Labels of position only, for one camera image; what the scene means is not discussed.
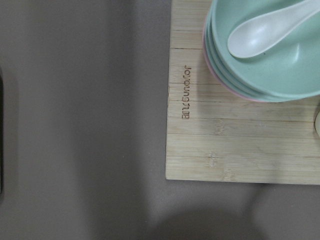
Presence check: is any bamboo cutting board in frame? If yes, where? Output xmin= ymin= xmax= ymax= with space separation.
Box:
xmin=165 ymin=0 xmax=320 ymax=185

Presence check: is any pink bottom stacked bowl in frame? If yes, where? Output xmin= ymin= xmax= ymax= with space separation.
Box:
xmin=202 ymin=15 xmax=267 ymax=103

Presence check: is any white ceramic spoon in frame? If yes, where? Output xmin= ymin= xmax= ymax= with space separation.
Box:
xmin=227 ymin=0 xmax=320 ymax=59

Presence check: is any mint green top bowl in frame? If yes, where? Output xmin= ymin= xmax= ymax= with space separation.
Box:
xmin=206 ymin=0 xmax=320 ymax=99

